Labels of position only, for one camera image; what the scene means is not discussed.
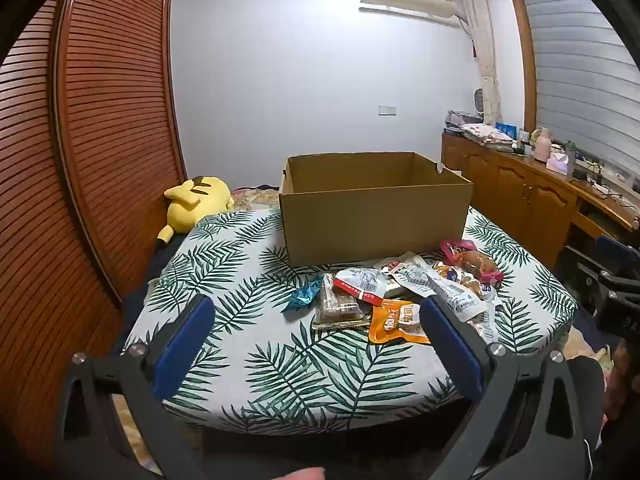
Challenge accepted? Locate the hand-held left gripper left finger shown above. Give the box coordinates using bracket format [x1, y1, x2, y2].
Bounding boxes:
[52, 294, 216, 480]

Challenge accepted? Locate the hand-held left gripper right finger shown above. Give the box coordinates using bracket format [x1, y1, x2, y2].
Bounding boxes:
[421, 294, 592, 480]

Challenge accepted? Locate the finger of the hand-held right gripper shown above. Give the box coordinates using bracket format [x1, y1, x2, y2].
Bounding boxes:
[556, 246, 610, 307]
[595, 235, 640, 275]

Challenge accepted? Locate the long white snack packet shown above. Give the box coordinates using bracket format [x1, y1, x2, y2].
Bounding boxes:
[395, 262, 494, 324]

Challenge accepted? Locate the orange and blue snack packet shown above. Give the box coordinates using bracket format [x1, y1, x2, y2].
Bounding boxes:
[431, 261, 484, 297]

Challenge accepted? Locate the pink bread packet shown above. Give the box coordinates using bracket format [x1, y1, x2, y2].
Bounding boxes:
[439, 238, 504, 289]

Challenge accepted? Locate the small white snack packet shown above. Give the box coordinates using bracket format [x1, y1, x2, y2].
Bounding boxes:
[372, 254, 427, 277]

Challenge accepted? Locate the white red-label snack packet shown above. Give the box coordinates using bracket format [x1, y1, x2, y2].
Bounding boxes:
[332, 266, 389, 306]

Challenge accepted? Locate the clear brown snack bar packet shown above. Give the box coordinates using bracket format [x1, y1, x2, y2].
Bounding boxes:
[312, 272, 366, 331]

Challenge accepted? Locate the blue candy wrapper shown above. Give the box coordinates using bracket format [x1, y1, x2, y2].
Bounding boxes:
[282, 277, 325, 314]

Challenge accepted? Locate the cardboard box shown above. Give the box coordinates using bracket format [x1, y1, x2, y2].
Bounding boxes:
[279, 152, 475, 268]

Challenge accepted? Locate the wooden cabinet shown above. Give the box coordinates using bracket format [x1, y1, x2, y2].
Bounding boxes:
[440, 130, 640, 272]

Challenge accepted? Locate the leaf-print tablecloth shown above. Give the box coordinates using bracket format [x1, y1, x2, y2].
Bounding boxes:
[122, 205, 579, 434]

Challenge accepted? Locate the pink thermos bottle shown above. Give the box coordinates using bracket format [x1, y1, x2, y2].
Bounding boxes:
[533, 127, 552, 164]

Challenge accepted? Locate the yellow plush toy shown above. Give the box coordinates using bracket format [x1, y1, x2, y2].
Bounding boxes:
[154, 175, 236, 252]

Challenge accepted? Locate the floral bed sheet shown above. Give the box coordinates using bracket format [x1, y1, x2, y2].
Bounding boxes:
[229, 186, 282, 212]

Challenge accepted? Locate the folded patterned cloth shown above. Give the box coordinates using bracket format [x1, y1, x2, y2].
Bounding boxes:
[460, 122, 517, 149]

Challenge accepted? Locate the grey window blind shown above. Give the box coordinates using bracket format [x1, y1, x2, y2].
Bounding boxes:
[524, 0, 640, 182]

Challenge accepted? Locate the wooden slatted wardrobe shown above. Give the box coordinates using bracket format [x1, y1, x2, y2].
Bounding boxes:
[0, 0, 189, 466]

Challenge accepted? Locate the white curtain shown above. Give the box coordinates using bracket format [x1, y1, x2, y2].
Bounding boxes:
[456, 0, 504, 127]

